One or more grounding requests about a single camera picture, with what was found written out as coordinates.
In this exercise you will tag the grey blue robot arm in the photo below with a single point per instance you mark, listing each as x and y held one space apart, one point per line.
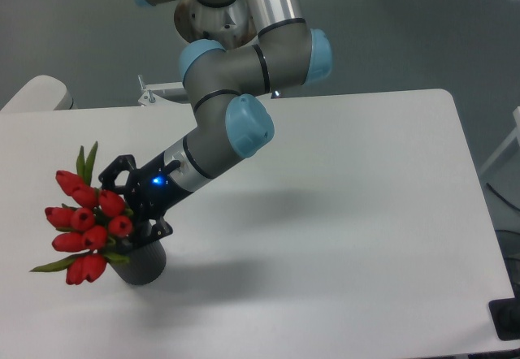
230 129

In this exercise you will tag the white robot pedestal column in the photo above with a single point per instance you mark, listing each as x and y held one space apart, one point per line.
232 26

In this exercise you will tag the red tulip bouquet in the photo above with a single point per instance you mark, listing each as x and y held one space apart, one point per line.
89 231

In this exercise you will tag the white pedestal base frame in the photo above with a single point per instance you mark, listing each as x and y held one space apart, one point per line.
162 91

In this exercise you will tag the white chair at left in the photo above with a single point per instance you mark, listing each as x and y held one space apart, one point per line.
41 93

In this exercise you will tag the white frame at right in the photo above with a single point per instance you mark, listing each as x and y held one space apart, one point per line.
503 152

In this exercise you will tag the black device at table corner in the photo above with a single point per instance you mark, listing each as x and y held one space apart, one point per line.
505 317

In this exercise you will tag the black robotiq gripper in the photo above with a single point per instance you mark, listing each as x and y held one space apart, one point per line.
150 192

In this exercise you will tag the dark grey ribbed vase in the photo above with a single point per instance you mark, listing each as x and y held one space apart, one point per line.
144 265

